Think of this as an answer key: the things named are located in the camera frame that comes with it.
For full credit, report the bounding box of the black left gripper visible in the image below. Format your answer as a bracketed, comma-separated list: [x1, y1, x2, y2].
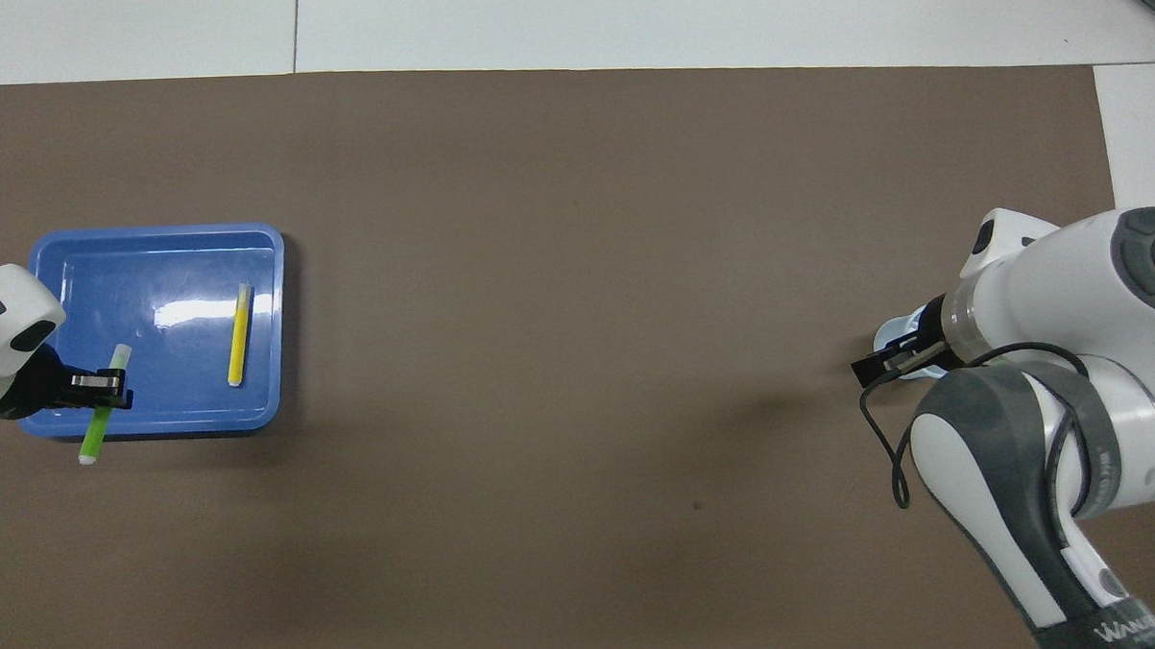
[0, 338, 136, 422]

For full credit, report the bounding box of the translucent light blue pen cup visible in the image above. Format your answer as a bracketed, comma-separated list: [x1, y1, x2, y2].
[872, 307, 950, 382]

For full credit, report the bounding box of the yellow pen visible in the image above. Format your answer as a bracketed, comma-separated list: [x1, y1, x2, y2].
[225, 283, 257, 388]

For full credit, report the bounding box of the blue plastic tray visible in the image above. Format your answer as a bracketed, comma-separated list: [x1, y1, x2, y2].
[12, 222, 292, 441]

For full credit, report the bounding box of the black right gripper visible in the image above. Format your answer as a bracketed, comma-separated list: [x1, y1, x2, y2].
[848, 292, 976, 389]

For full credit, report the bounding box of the green pen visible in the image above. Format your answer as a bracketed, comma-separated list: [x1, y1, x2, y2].
[74, 344, 136, 467]

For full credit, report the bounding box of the brown table mat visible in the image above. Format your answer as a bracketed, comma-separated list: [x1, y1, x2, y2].
[0, 43, 1155, 649]

